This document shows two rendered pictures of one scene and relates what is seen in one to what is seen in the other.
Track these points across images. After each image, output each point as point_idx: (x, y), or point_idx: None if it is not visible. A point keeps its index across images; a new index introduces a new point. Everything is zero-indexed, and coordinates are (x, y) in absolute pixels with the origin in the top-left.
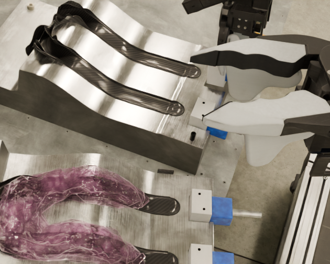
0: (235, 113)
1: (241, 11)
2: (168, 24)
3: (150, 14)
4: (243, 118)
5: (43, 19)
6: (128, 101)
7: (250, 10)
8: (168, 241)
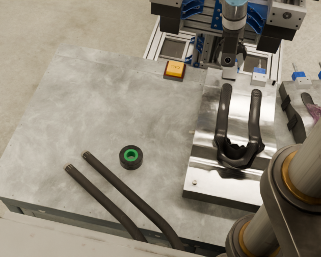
0: None
1: (243, 34)
2: (163, 114)
3: (158, 125)
4: None
5: (203, 173)
6: (259, 113)
7: (242, 30)
8: None
